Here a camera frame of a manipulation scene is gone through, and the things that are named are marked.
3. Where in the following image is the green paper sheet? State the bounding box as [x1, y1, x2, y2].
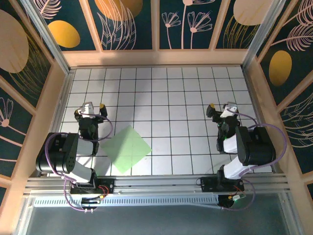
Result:
[100, 125, 153, 175]

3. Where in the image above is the black wiring connector module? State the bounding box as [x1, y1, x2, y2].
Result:
[81, 196, 101, 213]

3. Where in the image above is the wiring module with circuit board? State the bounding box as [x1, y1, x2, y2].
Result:
[217, 194, 246, 211]

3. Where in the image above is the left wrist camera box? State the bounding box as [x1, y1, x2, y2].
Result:
[81, 101, 95, 115]

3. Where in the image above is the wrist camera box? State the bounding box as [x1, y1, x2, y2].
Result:
[221, 101, 238, 118]
[81, 101, 95, 115]

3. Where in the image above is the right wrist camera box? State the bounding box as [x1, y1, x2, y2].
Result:
[221, 101, 238, 118]

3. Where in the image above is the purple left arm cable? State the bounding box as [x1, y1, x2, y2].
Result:
[45, 111, 114, 213]

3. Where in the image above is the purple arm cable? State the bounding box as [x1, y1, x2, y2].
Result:
[221, 109, 287, 212]
[45, 111, 114, 213]

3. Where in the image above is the aluminium side rail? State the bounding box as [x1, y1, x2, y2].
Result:
[39, 70, 75, 177]
[241, 66, 281, 173]

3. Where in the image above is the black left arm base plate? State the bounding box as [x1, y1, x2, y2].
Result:
[70, 178, 115, 196]

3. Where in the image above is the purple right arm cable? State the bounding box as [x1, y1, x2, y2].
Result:
[221, 109, 287, 212]

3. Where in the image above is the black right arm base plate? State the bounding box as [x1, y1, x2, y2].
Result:
[197, 176, 245, 193]

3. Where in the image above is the aluminium corner post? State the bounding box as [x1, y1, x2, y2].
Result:
[21, 0, 73, 75]
[241, 0, 287, 71]

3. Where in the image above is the aluminium mounting rail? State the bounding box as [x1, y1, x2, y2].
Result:
[23, 172, 292, 197]

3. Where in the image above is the grey slotted cable duct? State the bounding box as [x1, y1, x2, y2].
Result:
[33, 195, 222, 208]

